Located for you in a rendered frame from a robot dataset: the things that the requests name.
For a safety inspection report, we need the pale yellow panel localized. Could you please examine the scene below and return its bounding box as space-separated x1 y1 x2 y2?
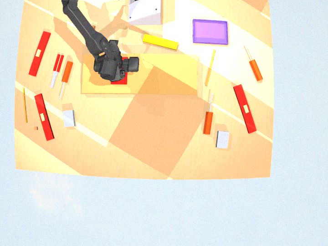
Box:
82 53 198 95

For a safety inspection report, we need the orange-handled awl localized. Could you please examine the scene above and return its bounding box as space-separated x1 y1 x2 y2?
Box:
59 61 73 100
244 44 263 81
203 93 213 134

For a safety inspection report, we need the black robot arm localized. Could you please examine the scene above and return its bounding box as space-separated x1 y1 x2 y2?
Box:
61 0 126 82

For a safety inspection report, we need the yellow flat bar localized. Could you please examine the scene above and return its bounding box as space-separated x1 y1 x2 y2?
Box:
143 34 178 50

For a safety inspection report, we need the purple rectangular tray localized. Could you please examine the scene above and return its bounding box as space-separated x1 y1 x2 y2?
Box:
192 19 228 45

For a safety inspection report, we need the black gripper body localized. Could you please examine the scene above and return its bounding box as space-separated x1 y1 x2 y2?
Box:
93 56 139 72

